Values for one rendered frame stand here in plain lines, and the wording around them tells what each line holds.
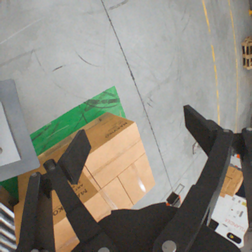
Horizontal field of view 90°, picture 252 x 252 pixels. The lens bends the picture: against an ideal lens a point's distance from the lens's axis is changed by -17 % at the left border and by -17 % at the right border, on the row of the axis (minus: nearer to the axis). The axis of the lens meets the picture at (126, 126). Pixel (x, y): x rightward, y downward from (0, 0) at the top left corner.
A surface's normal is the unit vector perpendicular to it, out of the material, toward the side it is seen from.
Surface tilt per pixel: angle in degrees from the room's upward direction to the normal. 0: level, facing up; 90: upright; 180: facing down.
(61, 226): 0
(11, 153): 5
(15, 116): 0
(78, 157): 52
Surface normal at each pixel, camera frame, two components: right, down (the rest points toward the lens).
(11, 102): 0.59, 0.24
